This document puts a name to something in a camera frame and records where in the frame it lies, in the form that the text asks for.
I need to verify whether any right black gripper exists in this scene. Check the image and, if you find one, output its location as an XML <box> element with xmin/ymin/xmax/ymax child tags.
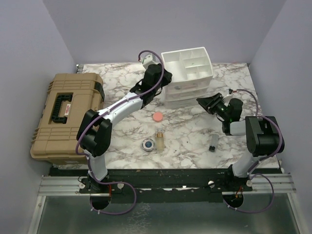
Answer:
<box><xmin>197</xmin><ymin>92</ymin><xmax>230</xmax><ymax>120</ymax></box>

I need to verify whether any clear vial black cap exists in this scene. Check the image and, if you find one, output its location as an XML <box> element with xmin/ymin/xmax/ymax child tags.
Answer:
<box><xmin>209</xmin><ymin>134</ymin><xmax>219</xmax><ymax>152</ymax></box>

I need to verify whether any white makeup organizer with drawers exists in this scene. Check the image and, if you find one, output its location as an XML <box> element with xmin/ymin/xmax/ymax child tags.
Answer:
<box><xmin>161</xmin><ymin>47</ymin><xmax>214</xmax><ymax>109</ymax></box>

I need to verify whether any pink round compact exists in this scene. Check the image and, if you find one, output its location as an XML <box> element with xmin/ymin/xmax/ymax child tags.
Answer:
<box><xmin>153</xmin><ymin>112</ymin><xmax>163</xmax><ymax>122</ymax></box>

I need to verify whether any frosted gold cap bottle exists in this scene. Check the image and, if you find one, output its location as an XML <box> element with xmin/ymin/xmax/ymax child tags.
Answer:
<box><xmin>156</xmin><ymin>130</ymin><xmax>165</xmax><ymax>152</ymax></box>

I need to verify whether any round blue lid jar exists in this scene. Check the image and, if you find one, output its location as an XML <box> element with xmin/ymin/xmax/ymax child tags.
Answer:
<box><xmin>141</xmin><ymin>138</ymin><xmax>155</xmax><ymax>152</ymax></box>

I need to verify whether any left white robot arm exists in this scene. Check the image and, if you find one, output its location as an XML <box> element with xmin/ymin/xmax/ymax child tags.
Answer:
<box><xmin>76</xmin><ymin>63</ymin><xmax>173</xmax><ymax>193</ymax></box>

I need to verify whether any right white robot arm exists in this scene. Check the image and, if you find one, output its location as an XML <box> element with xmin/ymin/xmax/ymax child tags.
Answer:
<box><xmin>196</xmin><ymin>93</ymin><xmax>285</xmax><ymax>191</ymax></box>

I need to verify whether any tan hard tool case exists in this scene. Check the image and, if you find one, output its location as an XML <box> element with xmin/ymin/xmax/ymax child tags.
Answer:
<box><xmin>30</xmin><ymin>73</ymin><xmax>105</xmax><ymax>165</ymax></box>

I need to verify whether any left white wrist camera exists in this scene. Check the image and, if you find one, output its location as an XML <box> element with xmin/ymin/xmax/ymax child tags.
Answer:
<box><xmin>138</xmin><ymin>54</ymin><xmax>156</xmax><ymax>70</ymax></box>

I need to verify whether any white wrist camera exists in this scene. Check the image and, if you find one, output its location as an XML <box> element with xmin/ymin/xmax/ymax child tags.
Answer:
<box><xmin>227</xmin><ymin>89</ymin><xmax>237</xmax><ymax>96</ymax></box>
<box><xmin>138</xmin><ymin>54</ymin><xmax>156</xmax><ymax>70</ymax></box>

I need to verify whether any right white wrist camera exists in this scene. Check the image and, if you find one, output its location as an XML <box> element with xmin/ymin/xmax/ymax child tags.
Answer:
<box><xmin>227</xmin><ymin>89</ymin><xmax>237</xmax><ymax>96</ymax></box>

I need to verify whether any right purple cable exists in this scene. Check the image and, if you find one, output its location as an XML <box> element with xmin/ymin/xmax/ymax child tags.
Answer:
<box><xmin>229</xmin><ymin>89</ymin><xmax>285</xmax><ymax>213</ymax></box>

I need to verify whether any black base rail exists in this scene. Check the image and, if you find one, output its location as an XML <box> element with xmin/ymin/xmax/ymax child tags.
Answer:
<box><xmin>48</xmin><ymin>165</ymin><xmax>254</xmax><ymax>204</ymax></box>

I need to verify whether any aluminium rail frame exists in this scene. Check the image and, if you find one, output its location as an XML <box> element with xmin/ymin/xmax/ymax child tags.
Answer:
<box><xmin>29</xmin><ymin>169</ymin><xmax>306</xmax><ymax>234</ymax></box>

